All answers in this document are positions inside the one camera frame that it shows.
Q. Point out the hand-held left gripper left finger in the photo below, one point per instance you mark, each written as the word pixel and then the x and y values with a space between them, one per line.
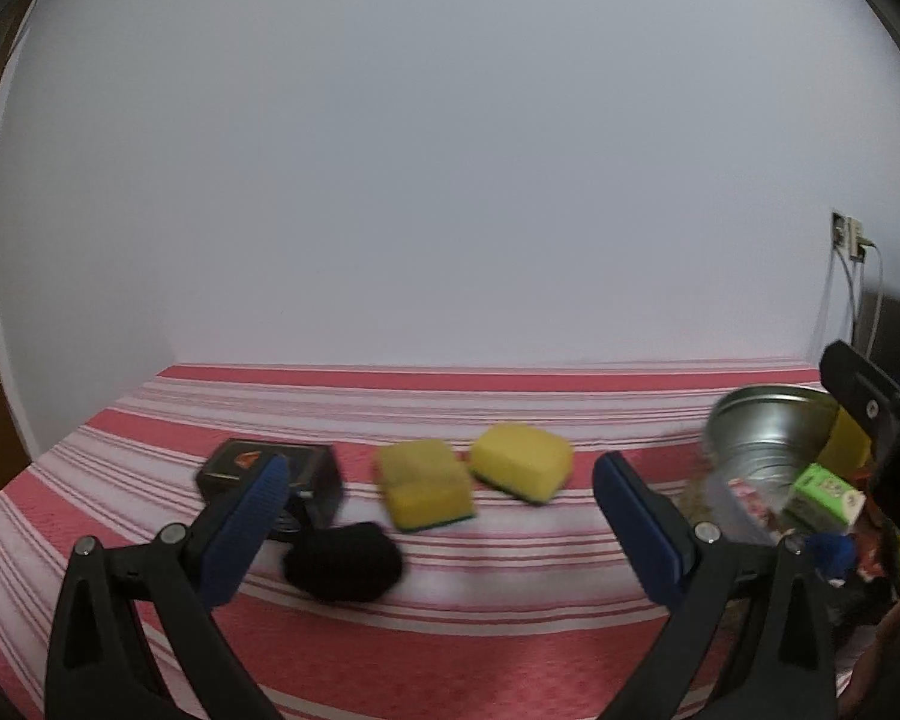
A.
pixel 251 510

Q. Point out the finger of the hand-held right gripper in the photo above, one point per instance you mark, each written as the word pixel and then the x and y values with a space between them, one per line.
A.
pixel 862 401

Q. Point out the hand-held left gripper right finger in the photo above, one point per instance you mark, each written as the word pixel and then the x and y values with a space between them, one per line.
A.
pixel 645 532

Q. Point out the black box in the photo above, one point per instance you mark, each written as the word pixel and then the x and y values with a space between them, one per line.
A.
pixel 307 476

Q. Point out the red snack packet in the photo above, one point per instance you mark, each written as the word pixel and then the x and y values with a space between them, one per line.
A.
pixel 868 549

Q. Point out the small green white box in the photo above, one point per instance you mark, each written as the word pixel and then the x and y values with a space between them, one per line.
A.
pixel 821 495

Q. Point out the round metal tin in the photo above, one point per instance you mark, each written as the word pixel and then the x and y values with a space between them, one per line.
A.
pixel 765 427

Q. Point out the small blue object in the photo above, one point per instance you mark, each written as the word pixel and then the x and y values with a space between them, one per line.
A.
pixel 832 551

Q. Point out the red striped desktop cloth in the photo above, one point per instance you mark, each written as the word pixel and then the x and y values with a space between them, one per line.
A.
pixel 495 577

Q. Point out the yellow sponge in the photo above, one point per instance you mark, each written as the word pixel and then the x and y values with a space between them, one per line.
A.
pixel 420 480
pixel 521 457
pixel 847 442

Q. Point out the black cloth bundle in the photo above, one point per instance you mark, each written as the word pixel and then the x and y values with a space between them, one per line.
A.
pixel 345 562

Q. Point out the pink floral packet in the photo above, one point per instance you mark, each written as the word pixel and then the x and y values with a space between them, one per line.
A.
pixel 750 502

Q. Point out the wall socket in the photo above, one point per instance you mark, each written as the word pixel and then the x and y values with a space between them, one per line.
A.
pixel 844 232

